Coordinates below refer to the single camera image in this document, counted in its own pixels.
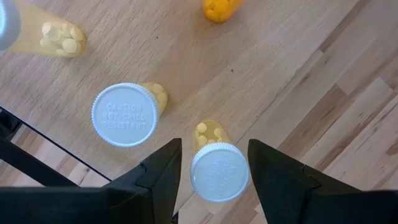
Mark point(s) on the orange pill bottle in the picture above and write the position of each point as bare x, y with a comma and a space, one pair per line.
221, 11

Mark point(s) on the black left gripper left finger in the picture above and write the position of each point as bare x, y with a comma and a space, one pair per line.
149, 193

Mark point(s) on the pale yellow pill bottle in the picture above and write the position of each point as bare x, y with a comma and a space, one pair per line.
219, 174
59, 37
124, 115

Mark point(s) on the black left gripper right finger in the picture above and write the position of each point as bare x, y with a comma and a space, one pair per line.
289, 196

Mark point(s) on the wooden shelf with black legs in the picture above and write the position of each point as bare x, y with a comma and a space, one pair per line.
217, 68

